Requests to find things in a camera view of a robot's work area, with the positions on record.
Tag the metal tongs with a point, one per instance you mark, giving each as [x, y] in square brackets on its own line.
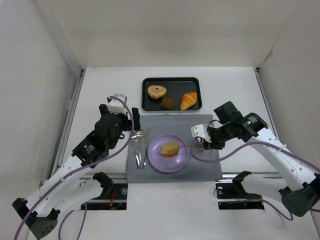
[186, 147]

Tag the round ring bread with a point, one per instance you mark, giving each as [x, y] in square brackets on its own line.
[156, 91]

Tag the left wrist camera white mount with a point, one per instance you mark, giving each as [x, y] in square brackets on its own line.
[116, 107]

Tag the sliced brown bread loaf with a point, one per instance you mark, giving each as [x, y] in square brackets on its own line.
[169, 149]

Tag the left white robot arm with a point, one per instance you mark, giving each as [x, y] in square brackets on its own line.
[42, 210]

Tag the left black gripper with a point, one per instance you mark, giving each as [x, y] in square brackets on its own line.
[135, 116]

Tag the dark brown round bun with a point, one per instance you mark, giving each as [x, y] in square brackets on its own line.
[167, 103]

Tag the metal knife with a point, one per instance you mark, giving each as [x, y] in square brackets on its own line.
[146, 145]

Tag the orange striped croissant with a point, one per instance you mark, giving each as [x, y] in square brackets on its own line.
[188, 100]

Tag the grey cloth placemat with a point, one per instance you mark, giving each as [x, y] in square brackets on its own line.
[179, 125]

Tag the left aluminium frame rail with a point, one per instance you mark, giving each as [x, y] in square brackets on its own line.
[66, 122]

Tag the black baking tray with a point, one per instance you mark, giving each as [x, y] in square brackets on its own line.
[176, 87]

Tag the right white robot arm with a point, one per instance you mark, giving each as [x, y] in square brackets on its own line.
[299, 187]

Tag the metal fork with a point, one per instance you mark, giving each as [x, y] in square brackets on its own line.
[134, 143]

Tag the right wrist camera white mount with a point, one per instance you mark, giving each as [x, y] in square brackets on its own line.
[200, 131]

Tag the purple plate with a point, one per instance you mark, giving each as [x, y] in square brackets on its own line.
[166, 164]

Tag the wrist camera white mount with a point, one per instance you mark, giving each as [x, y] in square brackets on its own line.
[200, 131]
[116, 107]

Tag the metal spoon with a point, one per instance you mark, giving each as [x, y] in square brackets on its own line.
[140, 134]

